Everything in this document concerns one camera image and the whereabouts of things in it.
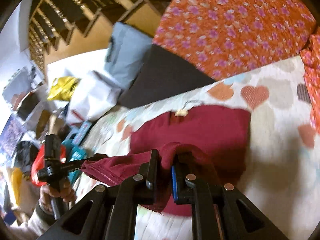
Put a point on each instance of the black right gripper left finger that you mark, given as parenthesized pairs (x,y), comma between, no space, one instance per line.
(106,212)

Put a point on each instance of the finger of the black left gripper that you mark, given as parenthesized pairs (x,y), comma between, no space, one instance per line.
(77,164)

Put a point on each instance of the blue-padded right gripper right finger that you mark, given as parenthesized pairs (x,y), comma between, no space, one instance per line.
(219,211)

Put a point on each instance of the dark red t-shirt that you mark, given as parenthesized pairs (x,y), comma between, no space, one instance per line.
(211,140)

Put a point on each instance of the beige clothing tag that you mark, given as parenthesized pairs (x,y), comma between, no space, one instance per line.
(181,112)

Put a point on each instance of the person's left hand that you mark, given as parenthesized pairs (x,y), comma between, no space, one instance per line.
(66,193)

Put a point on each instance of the teal box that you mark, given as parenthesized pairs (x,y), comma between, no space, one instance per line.
(74,152)

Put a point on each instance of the red packet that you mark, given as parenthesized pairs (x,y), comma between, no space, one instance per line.
(38,164)

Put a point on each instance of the light blue patterned box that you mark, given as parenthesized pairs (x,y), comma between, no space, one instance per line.
(81,133)

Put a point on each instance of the heart-patterned quilt bedspread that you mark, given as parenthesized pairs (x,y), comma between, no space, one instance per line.
(282,174)

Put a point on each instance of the white plastic bag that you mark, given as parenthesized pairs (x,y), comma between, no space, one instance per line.
(94,96)

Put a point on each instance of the yellow plastic bag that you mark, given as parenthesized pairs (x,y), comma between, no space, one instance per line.
(63,88)

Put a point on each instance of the black cushion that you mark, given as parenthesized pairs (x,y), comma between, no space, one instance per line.
(162,75)

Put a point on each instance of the grey pillow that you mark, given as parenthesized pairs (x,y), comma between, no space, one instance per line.
(127,49)

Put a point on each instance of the wooden shelf unit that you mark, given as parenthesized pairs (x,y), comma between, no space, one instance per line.
(62,28)

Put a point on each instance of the orange floral fabric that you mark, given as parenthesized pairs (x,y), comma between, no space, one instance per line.
(223,38)

